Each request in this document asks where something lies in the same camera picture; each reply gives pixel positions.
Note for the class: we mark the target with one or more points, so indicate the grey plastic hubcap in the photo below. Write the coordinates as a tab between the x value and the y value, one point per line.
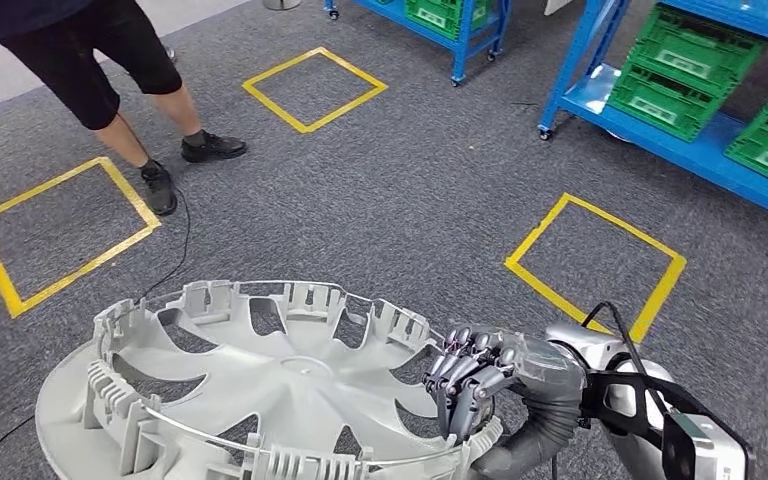
291	384

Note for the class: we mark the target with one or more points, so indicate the blue metal shelf rack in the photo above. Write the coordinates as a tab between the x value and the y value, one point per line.
465	50
689	159

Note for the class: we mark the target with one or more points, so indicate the grey round base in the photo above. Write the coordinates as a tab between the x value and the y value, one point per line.
281	4

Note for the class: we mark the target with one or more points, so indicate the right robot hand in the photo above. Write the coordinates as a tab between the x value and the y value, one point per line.
543	368

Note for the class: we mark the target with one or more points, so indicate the person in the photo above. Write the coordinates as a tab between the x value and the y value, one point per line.
46	53

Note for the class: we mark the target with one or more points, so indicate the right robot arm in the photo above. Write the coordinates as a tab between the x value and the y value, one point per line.
543	430

